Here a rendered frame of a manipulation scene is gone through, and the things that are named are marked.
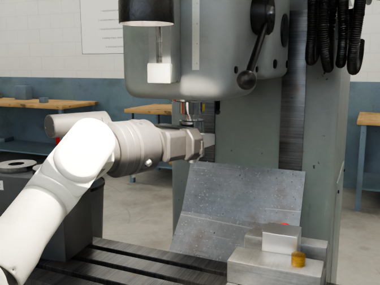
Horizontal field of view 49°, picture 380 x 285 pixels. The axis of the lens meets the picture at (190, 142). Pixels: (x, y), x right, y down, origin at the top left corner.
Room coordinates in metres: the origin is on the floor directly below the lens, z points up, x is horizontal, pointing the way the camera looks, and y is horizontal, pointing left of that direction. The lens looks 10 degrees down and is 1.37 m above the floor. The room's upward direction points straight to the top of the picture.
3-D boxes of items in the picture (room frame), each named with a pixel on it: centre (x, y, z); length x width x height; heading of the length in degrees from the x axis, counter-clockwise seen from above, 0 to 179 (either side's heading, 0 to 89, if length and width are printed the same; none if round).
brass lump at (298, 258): (0.63, -0.18, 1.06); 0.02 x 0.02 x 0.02
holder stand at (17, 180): (0.94, 0.36, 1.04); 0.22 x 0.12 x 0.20; 74
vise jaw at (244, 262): (0.64, -0.14, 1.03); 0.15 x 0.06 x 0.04; 68
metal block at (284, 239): (0.69, -0.16, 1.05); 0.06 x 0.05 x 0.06; 68
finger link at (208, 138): (0.74, -0.02, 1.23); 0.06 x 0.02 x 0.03; 134
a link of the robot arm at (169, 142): (0.70, 0.06, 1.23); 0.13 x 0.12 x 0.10; 44
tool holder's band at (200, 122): (0.76, 0.00, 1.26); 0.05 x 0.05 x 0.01
